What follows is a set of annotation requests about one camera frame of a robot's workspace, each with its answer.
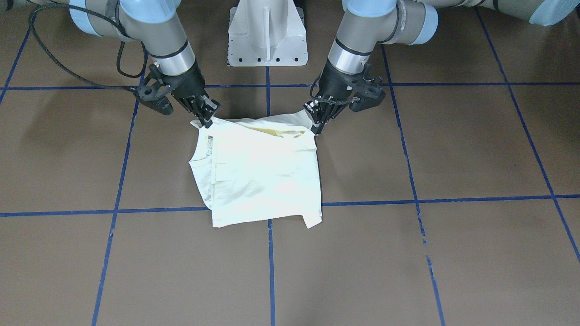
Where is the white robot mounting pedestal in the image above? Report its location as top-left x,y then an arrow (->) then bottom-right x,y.
227,0 -> 309,67

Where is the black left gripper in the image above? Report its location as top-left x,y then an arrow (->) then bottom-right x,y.
304,61 -> 361,135

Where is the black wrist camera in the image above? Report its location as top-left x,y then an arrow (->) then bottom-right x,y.
347,62 -> 386,112
133,64 -> 174,115

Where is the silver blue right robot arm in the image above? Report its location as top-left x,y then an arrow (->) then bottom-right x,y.
1,0 -> 220,128

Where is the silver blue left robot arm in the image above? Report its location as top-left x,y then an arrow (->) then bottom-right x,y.
304,0 -> 579,134

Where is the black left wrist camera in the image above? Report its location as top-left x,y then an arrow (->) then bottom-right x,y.
347,62 -> 386,112

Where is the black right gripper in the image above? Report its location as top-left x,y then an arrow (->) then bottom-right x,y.
161,61 -> 220,129

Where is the cream long-sleeve cat shirt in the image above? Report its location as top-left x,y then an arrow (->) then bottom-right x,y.
189,110 -> 322,228

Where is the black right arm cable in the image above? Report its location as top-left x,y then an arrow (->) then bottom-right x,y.
28,3 -> 150,91

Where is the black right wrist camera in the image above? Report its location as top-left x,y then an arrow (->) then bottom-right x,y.
133,64 -> 174,115

